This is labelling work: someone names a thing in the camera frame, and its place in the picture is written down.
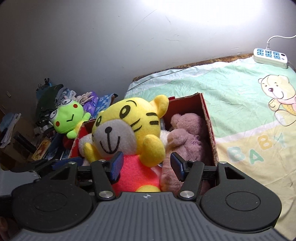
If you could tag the yellow tiger plush pink belly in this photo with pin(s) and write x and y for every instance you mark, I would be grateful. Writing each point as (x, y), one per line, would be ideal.
(131, 126)

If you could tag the white bunny dark plaid ears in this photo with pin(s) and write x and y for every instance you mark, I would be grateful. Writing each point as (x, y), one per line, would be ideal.
(164, 137)

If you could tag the white bunny light blue bow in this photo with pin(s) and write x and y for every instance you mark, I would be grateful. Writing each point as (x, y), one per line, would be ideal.
(82, 141)

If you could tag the purple plastic package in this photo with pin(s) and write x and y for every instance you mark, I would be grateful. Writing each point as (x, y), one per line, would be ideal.
(89, 101)

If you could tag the blue checkered towel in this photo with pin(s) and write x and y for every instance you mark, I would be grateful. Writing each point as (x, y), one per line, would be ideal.
(104, 102)

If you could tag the green bear print bedsheet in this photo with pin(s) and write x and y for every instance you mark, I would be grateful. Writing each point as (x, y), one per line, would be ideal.
(248, 134)

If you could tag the green frog plush toy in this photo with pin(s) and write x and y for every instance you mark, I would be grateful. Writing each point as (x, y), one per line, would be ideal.
(68, 118)

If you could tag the mauve teddy bear plush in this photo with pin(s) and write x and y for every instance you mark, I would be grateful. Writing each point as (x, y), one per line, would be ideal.
(188, 139)

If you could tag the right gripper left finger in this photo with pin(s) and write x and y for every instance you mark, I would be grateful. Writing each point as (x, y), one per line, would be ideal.
(105, 174)

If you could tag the red cardboard box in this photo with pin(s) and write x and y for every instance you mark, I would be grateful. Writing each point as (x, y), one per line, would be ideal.
(133, 126)

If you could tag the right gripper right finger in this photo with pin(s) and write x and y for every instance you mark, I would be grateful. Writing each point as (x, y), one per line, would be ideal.
(190, 174)

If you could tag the white blue power strip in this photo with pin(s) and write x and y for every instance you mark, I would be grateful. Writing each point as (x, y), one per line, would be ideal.
(270, 57)

